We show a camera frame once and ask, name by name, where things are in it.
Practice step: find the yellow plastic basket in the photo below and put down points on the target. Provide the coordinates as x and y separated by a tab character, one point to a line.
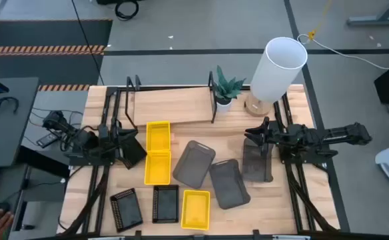
158	168
195	210
158	136

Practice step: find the grey table leg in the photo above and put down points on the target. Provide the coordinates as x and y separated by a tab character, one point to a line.
374	21

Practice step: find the green plant in white pot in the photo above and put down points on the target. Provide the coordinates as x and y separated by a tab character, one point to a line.
227	88

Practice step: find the wooden shelf with black frame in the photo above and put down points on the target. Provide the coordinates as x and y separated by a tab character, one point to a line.
171	105

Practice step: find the white lamp with wooden base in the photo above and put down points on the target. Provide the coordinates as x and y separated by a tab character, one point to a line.
277	73

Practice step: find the grey transparent plastic bin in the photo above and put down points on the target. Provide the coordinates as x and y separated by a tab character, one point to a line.
194	165
256	165
229	185

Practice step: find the black computer mouse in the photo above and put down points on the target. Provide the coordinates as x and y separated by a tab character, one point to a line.
2	206

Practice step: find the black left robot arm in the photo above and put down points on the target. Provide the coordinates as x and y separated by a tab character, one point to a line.
64	128

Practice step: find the grey desk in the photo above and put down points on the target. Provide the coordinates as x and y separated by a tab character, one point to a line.
11	140

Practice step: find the black mat with hazard stripes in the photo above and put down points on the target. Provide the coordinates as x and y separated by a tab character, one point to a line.
48	33

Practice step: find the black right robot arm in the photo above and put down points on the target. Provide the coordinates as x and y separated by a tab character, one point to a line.
344	133

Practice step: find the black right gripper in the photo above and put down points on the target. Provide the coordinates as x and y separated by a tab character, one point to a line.
279	135

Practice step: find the small black device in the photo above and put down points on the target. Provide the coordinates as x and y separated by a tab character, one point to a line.
48	140

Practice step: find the black aluminium table frame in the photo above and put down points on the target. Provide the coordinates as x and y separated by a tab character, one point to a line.
102	200

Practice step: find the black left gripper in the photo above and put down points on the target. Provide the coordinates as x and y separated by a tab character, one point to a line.
109	136

